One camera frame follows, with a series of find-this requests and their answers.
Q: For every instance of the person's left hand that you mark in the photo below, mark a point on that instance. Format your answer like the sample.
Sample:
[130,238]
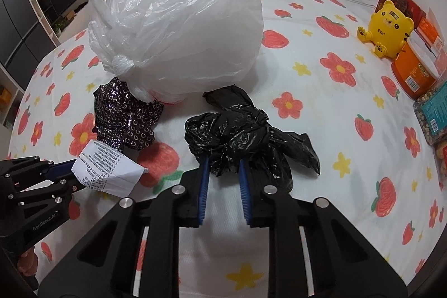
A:
[28,261]

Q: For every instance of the orange round container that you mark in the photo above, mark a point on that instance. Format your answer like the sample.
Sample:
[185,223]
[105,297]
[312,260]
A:
[412,74]

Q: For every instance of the black refrigerator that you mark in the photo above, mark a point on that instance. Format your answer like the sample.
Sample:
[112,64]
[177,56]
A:
[21,29]

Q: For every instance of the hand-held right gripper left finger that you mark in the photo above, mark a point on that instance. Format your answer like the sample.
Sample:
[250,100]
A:
[203,193]

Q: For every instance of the large white plastic bag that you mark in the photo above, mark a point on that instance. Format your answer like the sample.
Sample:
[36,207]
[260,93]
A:
[174,32]

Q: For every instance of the orange flat box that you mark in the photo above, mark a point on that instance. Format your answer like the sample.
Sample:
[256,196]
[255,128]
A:
[431,34]

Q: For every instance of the white printed paper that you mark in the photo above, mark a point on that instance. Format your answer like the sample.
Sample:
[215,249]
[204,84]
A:
[104,168]

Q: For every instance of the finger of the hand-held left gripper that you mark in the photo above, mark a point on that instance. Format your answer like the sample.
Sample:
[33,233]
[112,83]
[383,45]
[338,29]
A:
[45,191]
[59,170]

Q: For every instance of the purple patterned foil wrapper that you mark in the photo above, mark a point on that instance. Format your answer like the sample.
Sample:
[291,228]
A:
[129,120]

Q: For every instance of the red printed box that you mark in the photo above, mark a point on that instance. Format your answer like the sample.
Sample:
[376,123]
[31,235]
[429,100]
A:
[405,3]

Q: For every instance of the black plastic bag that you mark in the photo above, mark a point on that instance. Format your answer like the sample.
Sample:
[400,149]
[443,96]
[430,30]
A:
[241,137]

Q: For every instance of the floral strawberry tablecloth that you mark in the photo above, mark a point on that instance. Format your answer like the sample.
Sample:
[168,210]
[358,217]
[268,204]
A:
[331,130]

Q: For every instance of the clear snack box teal label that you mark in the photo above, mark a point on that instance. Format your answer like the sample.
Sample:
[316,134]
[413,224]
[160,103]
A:
[433,113]

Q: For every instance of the yellow tiger toy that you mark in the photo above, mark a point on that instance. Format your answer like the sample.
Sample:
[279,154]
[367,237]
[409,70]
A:
[387,29]

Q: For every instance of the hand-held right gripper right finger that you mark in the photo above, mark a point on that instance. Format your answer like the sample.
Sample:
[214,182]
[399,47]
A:
[244,195]

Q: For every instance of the clear snack box red label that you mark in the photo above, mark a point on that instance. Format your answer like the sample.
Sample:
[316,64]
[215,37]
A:
[440,160]

